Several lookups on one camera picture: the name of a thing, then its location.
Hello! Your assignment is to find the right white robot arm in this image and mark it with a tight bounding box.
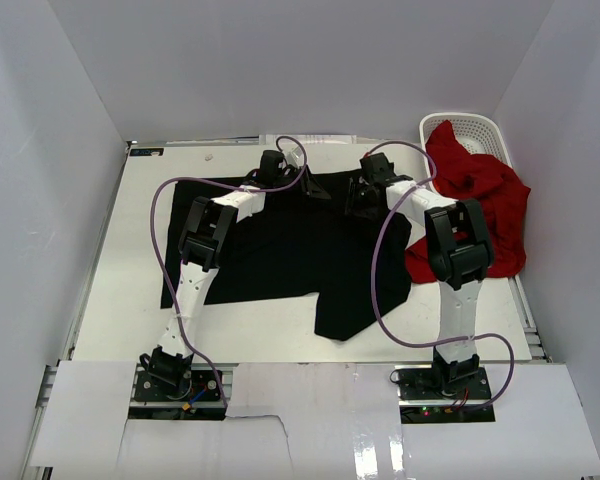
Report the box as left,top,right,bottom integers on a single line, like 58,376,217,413
345,153,495,399

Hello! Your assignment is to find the white plastic basket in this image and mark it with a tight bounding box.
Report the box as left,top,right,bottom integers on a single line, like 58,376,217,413
419,112,511,198

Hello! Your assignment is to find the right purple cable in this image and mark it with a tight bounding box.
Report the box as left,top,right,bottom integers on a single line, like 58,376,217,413
362,140,516,414

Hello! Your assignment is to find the purple cable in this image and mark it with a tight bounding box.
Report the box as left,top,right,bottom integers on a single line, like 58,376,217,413
362,140,516,414
149,136,229,410

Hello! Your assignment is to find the small label sticker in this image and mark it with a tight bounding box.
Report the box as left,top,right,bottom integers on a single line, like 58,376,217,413
129,147,164,157

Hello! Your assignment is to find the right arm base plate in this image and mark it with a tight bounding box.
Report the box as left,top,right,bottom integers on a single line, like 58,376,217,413
389,367,496,425

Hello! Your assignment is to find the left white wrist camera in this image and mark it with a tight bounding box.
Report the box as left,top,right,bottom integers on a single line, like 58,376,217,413
284,146,306,169

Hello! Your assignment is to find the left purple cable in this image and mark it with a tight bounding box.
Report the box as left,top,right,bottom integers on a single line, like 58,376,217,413
149,136,229,410

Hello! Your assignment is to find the black t shirt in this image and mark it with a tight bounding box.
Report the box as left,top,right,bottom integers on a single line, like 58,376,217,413
158,169,413,343

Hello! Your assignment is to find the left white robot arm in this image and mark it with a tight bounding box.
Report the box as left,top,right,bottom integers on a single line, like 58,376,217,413
140,143,329,400

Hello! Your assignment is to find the red t shirt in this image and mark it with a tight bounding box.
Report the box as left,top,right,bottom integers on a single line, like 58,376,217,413
404,119,532,286

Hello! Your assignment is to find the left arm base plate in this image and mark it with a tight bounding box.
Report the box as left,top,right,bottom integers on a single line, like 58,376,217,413
128,368,226,421

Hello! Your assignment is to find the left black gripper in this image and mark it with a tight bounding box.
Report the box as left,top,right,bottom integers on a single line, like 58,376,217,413
273,165,330,207

